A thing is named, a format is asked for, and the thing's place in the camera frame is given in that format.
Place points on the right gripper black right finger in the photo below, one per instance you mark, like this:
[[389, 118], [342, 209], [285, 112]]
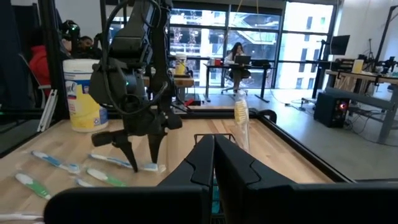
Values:
[[280, 205]]

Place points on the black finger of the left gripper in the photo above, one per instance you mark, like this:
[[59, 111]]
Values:
[[155, 146], [130, 149]]

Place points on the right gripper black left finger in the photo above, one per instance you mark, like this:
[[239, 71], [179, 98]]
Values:
[[155, 205]]

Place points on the blue toothbrush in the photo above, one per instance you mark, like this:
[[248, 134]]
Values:
[[109, 159], [83, 183], [53, 160]]

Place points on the green toothbrush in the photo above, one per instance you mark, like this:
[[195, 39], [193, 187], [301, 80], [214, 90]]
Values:
[[107, 178], [34, 186]]

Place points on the teal mouthwash bottle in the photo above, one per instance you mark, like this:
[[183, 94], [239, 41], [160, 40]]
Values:
[[215, 199]]

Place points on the orange toothbrush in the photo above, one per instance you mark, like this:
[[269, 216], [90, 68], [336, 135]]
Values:
[[241, 112]]

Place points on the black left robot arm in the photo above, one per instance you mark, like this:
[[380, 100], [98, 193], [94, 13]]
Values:
[[161, 46]]

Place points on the wooden workbench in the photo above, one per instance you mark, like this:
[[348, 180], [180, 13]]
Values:
[[183, 82], [367, 77]]

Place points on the yellow Lysol wipes canister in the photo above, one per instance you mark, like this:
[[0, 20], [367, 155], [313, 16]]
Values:
[[84, 105]]

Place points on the red container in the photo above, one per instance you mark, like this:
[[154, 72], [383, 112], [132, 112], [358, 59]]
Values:
[[218, 62]]

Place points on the person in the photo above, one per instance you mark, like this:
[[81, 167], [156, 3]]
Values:
[[85, 43], [236, 53], [40, 65]]

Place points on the black office chair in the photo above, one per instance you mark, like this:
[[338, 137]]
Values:
[[239, 74]]

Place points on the black computer tower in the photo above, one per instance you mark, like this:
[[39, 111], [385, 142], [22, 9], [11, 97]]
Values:
[[329, 110]]

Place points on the black laptop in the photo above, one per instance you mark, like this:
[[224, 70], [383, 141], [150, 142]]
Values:
[[242, 59]]

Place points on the black office desk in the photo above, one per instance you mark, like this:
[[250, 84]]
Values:
[[258, 66]]

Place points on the pale yellow canister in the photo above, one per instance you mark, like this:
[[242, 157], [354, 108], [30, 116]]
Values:
[[357, 66]]

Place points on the black monitor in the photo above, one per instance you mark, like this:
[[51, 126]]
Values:
[[339, 45]]

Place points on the white flat rail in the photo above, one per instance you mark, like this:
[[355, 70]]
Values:
[[47, 112]]

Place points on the black frame clamp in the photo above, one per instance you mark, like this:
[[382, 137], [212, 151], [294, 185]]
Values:
[[267, 114]]

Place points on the large glass window wall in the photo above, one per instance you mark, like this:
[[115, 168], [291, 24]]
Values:
[[304, 46]]

